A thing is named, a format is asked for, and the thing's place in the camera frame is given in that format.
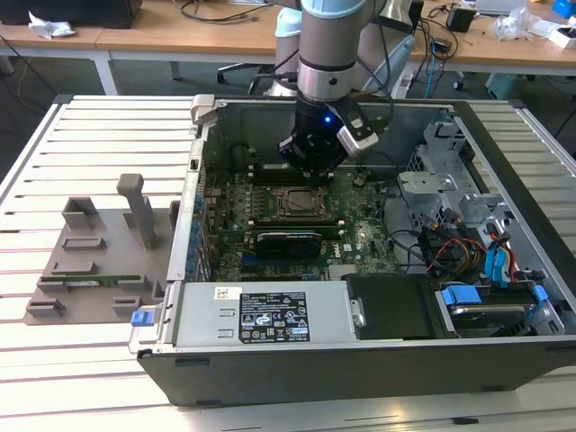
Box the black graphics card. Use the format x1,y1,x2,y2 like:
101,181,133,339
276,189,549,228
254,229,323,260

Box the grey case release latch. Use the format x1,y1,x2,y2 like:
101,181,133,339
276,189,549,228
189,93,217,127

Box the clear plastic bags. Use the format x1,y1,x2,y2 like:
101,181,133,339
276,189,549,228
488,6,550,42

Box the blue hanging cable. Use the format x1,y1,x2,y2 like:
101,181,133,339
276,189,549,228
427,42,442,98

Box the black PC case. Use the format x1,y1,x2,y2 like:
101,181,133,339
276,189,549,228
128,93,576,409

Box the black wire bundle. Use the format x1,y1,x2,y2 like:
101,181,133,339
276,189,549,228
418,215,451,274

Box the CPU socket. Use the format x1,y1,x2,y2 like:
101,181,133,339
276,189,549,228
273,184,330,221

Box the small black box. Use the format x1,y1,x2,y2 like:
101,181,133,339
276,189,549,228
445,6,477,33

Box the hard disk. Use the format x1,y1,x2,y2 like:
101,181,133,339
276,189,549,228
449,303,527,337

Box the blue data cable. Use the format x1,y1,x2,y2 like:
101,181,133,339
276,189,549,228
497,249,515,288
484,246,501,285

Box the blue disk carrier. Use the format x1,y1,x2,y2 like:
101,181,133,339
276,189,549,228
439,283,549,325

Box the wooden desk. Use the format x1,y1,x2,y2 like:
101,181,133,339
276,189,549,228
0,0,280,96
407,0,576,78

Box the silver drive cage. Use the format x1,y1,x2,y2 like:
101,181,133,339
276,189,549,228
397,117,517,235

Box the green RAM stick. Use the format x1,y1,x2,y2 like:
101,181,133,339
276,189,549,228
250,222,344,239
38,274,141,289

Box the black equipment case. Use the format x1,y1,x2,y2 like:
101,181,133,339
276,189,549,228
0,0,144,29

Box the crumpled white paper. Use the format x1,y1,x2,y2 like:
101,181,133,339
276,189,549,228
27,9,77,40

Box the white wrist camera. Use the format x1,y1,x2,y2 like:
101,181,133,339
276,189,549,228
330,102,381,158

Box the white open box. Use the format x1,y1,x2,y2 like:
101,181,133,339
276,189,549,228
544,24,576,50

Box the green motherboard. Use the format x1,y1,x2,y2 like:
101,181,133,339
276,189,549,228
197,168,400,284

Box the teal box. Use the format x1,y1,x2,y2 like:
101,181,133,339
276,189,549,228
485,71,537,101

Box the silver power supply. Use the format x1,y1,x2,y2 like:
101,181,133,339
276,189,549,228
173,282,368,348

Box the black office chair base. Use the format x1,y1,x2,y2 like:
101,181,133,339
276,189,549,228
217,61,276,96

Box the grey flat device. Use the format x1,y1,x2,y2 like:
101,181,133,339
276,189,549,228
475,0,528,15

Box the grey parts rack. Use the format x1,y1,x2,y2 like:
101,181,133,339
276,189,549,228
22,173,181,326

